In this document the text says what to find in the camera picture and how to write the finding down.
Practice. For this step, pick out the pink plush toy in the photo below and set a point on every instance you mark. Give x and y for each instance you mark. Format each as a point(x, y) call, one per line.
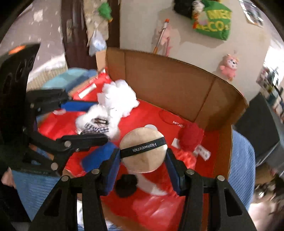
point(229, 67)

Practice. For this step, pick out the green plush toy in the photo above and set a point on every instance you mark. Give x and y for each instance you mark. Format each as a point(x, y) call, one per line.
point(105, 11)

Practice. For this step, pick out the orange tipped stick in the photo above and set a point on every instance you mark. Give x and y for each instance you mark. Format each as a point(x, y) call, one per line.
point(161, 34)

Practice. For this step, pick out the beige powder puff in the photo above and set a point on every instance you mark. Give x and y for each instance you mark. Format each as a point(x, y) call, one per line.
point(143, 150)

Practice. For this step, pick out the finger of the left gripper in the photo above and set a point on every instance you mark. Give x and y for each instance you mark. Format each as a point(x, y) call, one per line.
point(66, 99)
point(73, 144)

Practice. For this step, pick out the brown cardboard box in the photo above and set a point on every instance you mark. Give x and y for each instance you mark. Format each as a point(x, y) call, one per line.
point(181, 89)

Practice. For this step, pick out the green hanging tote bag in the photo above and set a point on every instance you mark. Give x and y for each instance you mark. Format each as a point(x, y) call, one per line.
point(211, 18)

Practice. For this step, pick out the blue knitted blanket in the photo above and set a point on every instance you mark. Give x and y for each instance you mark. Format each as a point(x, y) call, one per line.
point(33, 189)

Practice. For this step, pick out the clear plastic bag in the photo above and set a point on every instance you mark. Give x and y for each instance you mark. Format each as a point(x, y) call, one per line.
point(97, 43)

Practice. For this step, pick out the red plastic bag liner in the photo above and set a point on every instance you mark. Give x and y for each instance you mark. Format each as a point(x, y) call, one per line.
point(154, 205)

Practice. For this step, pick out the dark cloth covered table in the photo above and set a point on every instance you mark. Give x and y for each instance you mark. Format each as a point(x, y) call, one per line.
point(262, 127)

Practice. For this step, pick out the blue sponge cloth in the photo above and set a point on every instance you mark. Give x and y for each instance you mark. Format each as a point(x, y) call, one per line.
point(95, 158)

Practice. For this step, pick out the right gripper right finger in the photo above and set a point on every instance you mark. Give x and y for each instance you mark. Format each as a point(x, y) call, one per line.
point(225, 210)

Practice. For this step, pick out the black fuzzy pom pom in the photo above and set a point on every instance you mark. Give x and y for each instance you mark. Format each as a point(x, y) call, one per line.
point(126, 185)

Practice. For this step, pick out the white fluffy sheep scrunchie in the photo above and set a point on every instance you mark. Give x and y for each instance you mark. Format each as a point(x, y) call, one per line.
point(99, 120)

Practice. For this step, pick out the light blue pillow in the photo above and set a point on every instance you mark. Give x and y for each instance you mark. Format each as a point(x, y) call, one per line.
point(69, 79)

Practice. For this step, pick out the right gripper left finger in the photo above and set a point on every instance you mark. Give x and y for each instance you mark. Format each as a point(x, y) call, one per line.
point(59, 210)

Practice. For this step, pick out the white mesh bath pouf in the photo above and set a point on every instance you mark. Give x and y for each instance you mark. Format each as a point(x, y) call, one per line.
point(118, 96)

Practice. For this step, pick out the red yarn ball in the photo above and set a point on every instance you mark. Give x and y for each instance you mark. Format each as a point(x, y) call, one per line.
point(190, 136)

